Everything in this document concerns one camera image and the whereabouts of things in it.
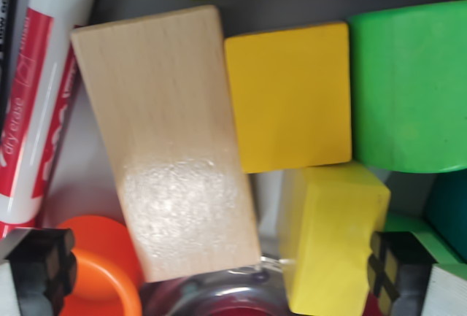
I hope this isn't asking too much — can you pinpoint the orange plastic cup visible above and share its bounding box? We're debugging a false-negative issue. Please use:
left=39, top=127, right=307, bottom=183
left=56, top=215, right=143, bottom=316

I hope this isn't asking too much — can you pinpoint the clear glass jar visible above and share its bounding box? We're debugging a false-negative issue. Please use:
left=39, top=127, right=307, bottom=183
left=140, top=253, right=293, bottom=316

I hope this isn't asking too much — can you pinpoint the red dry erase marker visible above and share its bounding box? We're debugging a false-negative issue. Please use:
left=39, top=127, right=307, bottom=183
left=0, top=0, right=101, bottom=240

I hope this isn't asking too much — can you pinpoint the green wooden block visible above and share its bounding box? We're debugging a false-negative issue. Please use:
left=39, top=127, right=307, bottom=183
left=379, top=212, right=467, bottom=280

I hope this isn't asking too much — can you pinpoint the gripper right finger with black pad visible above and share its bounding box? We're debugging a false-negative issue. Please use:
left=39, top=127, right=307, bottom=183
left=366, top=231, right=467, bottom=316

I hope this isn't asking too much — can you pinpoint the green wooden cylinder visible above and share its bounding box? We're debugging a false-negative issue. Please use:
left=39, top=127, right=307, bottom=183
left=346, top=0, right=467, bottom=174

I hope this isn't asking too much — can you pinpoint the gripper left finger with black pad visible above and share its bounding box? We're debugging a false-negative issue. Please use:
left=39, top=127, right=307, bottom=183
left=0, top=228, right=78, bottom=316

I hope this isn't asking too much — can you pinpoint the yellow wooden block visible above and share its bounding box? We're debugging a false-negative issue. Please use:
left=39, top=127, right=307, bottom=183
left=279, top=161, right=392, bottom=315
left=223, top=20, right=353, bottom=174

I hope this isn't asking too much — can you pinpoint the large natural wooden block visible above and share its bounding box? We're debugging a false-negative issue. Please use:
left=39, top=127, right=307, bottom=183
left=70, top=4, right=263, bottom=283

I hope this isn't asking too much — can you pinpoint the black dry erase marker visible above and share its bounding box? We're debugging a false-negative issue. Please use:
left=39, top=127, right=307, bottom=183
left=0, top=0, right=23, bottom=138

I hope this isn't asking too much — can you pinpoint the teal wooden block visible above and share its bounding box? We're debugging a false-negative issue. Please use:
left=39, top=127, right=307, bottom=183
left=425, top=172, right=467, bottom=264

